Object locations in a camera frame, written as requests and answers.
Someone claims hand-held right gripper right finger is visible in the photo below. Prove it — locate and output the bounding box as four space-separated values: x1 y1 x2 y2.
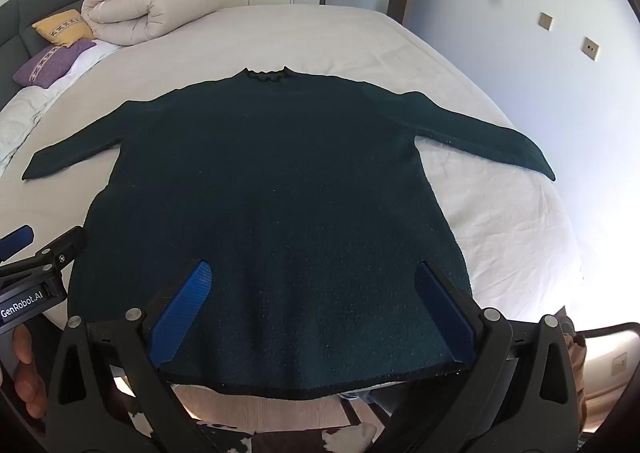
415 260 584 453

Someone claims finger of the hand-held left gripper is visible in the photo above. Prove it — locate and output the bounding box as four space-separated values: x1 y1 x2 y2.
0 225 35 262
0 226 89 292

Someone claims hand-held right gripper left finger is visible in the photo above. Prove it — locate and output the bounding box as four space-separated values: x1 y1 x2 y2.
47 259 214 453

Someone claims dark green sweater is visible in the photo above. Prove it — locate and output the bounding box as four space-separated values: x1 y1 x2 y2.
21 65 557 401

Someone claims person's left hand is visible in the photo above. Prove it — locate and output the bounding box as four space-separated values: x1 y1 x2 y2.
12 324 49 420

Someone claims white quilt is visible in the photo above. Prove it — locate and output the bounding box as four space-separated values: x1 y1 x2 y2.
0 40 125 174

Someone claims cowhide rug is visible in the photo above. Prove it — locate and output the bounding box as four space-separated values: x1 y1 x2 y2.
117 383 383 453

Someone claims purple patterned pillow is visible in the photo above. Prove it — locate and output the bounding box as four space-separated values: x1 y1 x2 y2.
12 39 96 86

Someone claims yellow patterned pillow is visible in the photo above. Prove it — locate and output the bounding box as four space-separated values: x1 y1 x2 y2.
32 9 96 46

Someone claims grey padded headboard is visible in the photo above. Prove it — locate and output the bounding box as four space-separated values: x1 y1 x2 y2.
0 0 114 110

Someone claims folded beige duvet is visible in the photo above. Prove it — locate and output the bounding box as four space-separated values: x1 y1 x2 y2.
81 0 222 46

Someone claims bed with beige sheet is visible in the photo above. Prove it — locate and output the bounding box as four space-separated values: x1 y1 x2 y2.
0 5 585 434

